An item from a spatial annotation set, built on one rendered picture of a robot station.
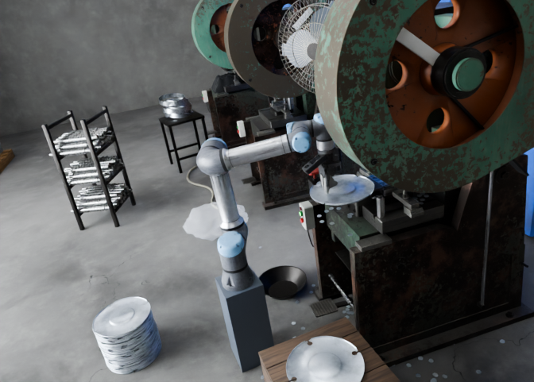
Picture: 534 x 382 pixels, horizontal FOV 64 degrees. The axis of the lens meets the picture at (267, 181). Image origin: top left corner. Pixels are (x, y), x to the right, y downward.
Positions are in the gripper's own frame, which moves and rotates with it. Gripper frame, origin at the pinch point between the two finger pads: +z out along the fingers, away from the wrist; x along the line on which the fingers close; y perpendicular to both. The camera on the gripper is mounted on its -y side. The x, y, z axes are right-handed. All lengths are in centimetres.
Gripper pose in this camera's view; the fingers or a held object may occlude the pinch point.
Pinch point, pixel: (325, 191)
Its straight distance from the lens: 195.3
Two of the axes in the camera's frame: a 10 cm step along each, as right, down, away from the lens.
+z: 1.4, 9.0, 4.0
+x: -2.7, -3.6, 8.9
